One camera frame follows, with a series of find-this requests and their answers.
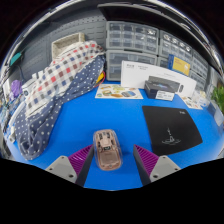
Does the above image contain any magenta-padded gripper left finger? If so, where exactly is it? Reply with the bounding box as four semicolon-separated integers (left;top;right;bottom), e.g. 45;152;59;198
45;144;95;188

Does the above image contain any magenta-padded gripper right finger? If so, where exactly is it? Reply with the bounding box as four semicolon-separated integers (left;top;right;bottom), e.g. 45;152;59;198
133;144;182;187

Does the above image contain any black mouse pad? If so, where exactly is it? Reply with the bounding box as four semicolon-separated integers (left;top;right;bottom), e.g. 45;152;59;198
141;105;204;157

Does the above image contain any navy polka dot cloth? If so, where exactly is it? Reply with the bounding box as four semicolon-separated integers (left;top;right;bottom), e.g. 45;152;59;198
11;54;107;161

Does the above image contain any colourful sticker sheet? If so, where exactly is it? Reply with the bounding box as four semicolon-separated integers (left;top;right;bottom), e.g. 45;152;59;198
94;83;144;100
178;93;204;110

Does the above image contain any clear plastic container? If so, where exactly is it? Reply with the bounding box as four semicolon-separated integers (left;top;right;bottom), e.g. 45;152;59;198
191;90;210;107

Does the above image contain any small black product box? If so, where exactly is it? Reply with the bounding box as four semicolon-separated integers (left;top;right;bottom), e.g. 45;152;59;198
144;75;181;102

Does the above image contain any potted green plant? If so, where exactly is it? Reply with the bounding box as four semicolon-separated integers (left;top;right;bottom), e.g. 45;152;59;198
208;84;224;126

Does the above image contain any purple soft object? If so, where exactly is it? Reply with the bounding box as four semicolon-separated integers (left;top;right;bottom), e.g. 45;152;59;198
9;79;24;99

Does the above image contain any red blue checkered cloth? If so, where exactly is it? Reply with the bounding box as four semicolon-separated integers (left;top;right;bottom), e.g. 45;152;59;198
24;40;105;118

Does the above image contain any long white keyboard box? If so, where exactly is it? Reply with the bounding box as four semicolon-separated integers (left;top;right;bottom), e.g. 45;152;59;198
120;60;198;98

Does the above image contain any yellow and blue box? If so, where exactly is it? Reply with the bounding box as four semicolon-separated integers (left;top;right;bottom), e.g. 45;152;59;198
167;54;192;77

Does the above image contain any grey drawer cabinet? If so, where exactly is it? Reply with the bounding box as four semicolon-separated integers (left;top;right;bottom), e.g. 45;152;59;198
158;30;195;61
156;56;171;69
105;21;160;54
190;49;210;81
105;49;158;82

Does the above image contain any grey pegboard panel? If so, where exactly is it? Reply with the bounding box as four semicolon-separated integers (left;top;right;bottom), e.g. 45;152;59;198
21;14;108;81

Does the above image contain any white woven basket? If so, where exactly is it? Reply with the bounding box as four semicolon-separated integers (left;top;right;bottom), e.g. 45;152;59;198
51;32;86;58

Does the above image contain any dark wall shelf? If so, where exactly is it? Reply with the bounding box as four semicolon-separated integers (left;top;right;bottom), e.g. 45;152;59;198
96;3;216;66

